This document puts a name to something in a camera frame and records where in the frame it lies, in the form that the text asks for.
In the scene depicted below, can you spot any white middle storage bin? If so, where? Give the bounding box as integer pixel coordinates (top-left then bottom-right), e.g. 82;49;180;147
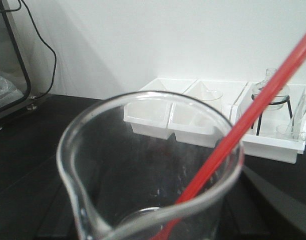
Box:
168;80;247;148

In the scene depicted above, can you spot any clear glass beaker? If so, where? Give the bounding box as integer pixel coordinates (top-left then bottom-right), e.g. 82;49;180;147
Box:
57;91;244;240

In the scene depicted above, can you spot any black power cable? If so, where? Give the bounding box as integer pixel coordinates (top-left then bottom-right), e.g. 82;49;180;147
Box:
0;0;58;100

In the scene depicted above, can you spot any clear glass test tube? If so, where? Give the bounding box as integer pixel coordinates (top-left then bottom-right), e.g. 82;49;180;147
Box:
289;94;306;141

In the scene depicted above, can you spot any round-bottom glass flask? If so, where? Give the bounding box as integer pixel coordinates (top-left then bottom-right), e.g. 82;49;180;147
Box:
252;68;289;111

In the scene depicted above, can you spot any black wire tripod stand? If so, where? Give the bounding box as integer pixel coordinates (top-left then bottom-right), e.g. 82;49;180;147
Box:
256;95;293;136

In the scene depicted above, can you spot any glass beaker in middle bin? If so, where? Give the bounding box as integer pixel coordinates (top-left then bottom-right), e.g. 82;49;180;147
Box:
201;90;222;102

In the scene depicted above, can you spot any red stirring rod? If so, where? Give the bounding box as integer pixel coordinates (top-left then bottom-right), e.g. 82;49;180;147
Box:
156;23;306;240

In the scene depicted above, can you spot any white left storage bin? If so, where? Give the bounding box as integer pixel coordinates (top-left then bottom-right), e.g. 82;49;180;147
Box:
123;77;196;140

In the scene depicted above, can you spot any clear plastic bag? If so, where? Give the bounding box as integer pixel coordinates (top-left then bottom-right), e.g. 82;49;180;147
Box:
0;75;24;108

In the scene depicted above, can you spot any black framed glass cabinet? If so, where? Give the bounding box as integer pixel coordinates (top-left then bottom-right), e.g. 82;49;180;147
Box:
0;0;34;119

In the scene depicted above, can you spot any white storage bin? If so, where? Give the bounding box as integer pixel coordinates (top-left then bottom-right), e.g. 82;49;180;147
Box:
123;77;196;140
229;82;306;164
168;80;247;148

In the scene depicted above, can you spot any white right storage bin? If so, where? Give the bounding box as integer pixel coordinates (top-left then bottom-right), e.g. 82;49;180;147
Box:
229;82;306;164

